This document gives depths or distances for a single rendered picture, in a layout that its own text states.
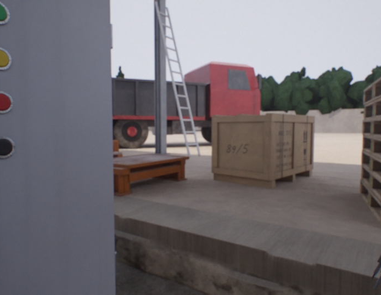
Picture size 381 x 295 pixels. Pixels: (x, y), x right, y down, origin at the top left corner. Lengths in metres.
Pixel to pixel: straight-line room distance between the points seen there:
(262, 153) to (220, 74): 7.06
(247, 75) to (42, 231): 10.31
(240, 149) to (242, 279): 1.91
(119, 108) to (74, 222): 8.38
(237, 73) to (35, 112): 10.09
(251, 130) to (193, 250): 1.77
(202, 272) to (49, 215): 1.50
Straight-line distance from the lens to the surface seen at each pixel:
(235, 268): 1.83
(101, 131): 0.56
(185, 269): 2.02
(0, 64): 0.47
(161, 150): 7.04
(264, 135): 3.24
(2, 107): 0.47
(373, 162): 2.73
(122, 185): 2.95
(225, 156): 3.55
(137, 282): 2.12
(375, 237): 2.14
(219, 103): 9.95
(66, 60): 0.53
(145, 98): 9.06
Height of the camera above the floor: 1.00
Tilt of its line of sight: 4 degrees down
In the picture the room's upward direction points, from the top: straight up
